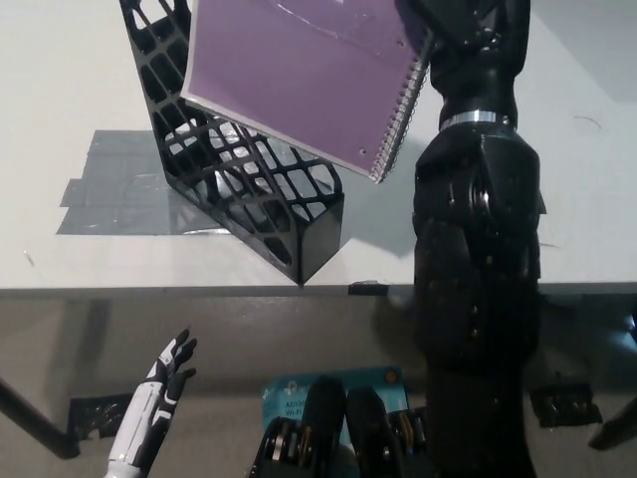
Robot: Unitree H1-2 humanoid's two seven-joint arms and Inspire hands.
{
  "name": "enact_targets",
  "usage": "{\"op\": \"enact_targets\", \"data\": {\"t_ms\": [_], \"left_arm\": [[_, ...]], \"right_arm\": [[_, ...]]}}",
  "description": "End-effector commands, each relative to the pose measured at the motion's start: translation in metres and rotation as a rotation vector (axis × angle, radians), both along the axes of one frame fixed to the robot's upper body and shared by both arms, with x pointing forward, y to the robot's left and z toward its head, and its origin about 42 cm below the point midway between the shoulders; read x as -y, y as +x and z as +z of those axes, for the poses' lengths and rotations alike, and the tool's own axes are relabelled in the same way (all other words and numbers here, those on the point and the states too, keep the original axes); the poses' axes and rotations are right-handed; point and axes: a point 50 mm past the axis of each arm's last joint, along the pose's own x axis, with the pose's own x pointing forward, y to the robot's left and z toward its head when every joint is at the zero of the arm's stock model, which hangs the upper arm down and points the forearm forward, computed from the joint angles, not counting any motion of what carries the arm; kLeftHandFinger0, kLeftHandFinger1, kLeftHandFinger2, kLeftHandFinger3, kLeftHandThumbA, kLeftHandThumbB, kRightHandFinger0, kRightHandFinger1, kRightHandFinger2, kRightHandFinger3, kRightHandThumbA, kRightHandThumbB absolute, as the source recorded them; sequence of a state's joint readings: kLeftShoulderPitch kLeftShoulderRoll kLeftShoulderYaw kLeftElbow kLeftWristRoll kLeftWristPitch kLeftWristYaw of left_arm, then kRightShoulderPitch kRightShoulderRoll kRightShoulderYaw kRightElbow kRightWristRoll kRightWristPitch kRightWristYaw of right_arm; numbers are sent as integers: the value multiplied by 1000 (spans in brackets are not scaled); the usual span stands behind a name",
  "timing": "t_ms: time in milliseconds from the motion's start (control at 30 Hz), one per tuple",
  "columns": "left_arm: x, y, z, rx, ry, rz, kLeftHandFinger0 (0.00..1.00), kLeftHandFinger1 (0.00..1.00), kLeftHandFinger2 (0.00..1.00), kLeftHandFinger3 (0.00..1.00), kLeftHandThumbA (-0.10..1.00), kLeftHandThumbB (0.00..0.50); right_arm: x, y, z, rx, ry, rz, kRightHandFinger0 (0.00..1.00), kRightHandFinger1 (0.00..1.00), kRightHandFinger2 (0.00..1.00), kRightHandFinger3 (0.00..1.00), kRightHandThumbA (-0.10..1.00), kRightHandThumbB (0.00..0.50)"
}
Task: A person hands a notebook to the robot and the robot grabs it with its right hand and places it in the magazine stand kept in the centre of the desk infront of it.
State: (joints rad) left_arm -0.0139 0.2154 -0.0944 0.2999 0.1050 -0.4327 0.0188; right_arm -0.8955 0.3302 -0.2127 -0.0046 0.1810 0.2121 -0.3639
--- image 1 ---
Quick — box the black mesh magazine stand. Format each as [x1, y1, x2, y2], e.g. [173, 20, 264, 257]
[118, 0, 345, 288]

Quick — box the black table leg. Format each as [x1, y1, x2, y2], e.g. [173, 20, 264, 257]
[0, 375, 82, 460]
[587, 397, 637, 452]

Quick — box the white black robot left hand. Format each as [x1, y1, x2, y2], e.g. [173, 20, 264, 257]
[106, 326, 199, 462]

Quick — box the purple spiral notebook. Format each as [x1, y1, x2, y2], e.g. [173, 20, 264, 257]
[179, 0, 434, 185]

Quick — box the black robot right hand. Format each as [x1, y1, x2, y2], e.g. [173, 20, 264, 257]
[395, 0, 533, 128]

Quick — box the grey tape patch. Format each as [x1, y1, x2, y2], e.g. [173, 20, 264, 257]
[56, 129, 340, 236]

